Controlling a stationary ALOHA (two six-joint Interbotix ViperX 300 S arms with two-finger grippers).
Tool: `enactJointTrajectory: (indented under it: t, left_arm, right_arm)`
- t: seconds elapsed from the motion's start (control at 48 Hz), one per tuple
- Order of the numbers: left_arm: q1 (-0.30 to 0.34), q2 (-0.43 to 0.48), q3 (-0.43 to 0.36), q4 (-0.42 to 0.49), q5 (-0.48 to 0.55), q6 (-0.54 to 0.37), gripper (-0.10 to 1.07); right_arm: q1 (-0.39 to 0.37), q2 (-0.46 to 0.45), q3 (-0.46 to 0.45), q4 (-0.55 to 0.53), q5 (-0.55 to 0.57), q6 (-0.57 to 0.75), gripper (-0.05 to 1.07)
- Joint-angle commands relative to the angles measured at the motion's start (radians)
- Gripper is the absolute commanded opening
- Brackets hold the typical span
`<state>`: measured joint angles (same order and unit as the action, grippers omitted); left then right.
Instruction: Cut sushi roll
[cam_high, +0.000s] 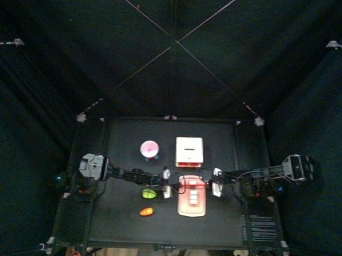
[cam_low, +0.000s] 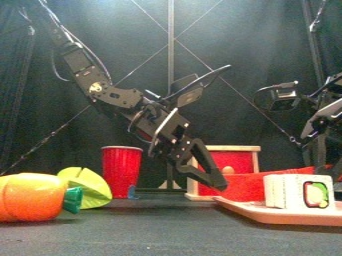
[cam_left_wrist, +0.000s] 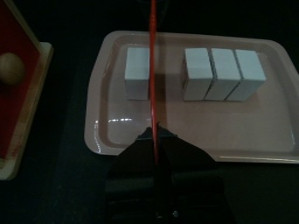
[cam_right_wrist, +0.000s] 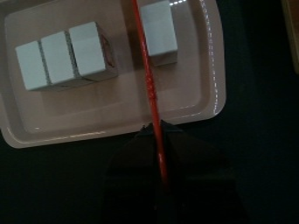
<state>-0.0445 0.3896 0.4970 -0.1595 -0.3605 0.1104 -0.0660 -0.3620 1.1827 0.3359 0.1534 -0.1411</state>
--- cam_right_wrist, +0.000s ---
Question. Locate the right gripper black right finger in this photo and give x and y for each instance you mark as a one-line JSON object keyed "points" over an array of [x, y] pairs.
{"points": [[201, 180]]}

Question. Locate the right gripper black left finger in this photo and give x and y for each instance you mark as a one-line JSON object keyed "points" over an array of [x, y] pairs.
{"points": [[132, 180]]}

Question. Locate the white toy sushi roll piece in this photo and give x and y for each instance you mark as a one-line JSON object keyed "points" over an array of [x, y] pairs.
{"points": [[159, 29], [91, 52], [57, 58], [32, 67]]}

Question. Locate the pink rectangular tray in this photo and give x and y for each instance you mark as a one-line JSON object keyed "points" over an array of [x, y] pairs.
{"points": [[116, 110]]}

